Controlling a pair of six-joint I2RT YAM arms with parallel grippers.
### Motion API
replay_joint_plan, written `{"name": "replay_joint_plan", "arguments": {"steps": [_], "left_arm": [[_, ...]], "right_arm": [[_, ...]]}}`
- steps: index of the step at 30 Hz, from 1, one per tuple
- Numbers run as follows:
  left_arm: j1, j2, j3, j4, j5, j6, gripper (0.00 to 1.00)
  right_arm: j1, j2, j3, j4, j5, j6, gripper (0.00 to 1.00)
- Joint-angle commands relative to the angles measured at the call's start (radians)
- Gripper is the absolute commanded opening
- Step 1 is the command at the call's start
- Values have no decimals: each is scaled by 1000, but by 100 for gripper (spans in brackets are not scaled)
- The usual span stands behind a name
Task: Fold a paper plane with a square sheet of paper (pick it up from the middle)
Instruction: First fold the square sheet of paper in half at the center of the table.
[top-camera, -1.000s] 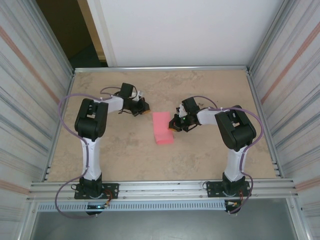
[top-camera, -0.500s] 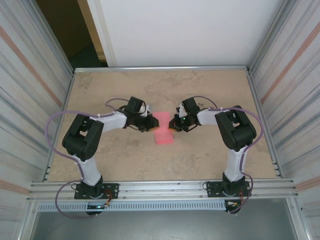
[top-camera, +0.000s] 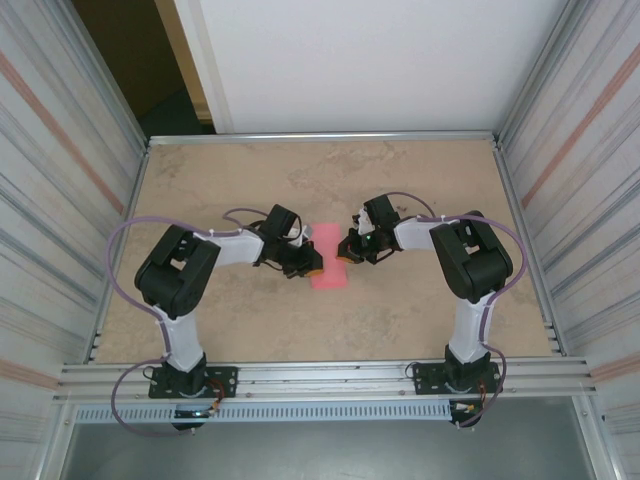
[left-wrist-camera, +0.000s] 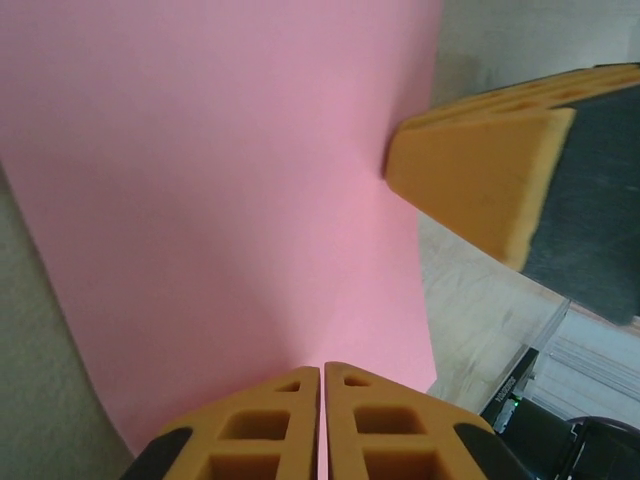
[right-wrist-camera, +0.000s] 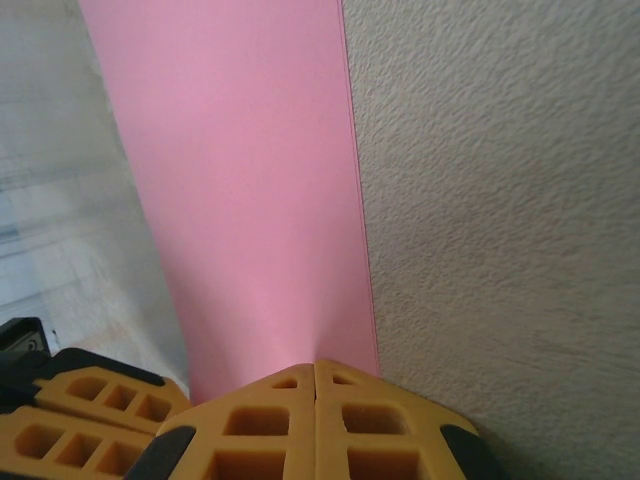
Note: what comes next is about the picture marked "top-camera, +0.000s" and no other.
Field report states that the long aluminium mounting rail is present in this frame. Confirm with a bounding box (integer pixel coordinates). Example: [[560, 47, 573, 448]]
[[52, 357, 599, 404]]

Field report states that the white door frame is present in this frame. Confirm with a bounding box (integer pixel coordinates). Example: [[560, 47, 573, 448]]
[[172, 0, 236, 135]]

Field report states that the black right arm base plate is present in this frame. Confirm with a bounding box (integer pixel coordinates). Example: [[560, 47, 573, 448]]
[[412, 360, 504, 396]]

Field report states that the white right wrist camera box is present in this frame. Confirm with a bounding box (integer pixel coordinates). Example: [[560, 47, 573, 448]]
[[351, 209, 374, 236]]

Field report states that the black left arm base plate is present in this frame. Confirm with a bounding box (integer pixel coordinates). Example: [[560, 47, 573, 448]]
[[148, 366, 239, 400]]

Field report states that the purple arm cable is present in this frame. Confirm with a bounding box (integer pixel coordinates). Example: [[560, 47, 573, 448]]
[[384, 191, 527, 430], [108, 207, 264, 437]]

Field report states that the aluminium corner post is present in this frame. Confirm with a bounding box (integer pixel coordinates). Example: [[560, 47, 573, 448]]
[[59, 0, 151, 151], [496, 0, 592, 147]]

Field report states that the aluminium table edge rail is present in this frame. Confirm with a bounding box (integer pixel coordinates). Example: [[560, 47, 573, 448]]
[[146, 130, 503, 148]]

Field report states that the brown wooden door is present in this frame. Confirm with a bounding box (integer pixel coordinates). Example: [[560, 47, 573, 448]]
[[72, 0, 217, 136]]

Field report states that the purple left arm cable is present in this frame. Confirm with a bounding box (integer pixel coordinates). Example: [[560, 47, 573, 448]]
[[108, 207, 264, 437]]

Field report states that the aluminium table side rail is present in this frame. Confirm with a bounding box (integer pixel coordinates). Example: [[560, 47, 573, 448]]
[[87, 142, 151, 364], [492, 139, 569, 357]]

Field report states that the pink square paper sheet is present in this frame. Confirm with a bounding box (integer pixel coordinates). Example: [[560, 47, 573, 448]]
[[308, 223, 350, 291]]

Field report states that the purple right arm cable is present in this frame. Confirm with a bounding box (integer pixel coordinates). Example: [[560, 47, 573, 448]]
[[384, 191, 527, 430]]

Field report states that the grey slotted cable duct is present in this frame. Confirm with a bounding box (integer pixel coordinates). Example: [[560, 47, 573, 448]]
[[73, 401, 454, 424]]

